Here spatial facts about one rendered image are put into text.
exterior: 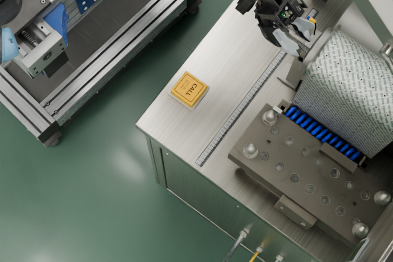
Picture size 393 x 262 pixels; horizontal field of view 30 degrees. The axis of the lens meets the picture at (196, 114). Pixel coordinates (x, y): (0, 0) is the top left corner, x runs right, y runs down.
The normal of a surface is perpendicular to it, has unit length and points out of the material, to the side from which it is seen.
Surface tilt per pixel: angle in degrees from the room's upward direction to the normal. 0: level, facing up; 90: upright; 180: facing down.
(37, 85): 0
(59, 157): 0
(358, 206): 0
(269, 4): 90
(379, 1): 42
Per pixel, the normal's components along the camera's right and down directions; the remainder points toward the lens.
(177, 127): 0.01, -0.25
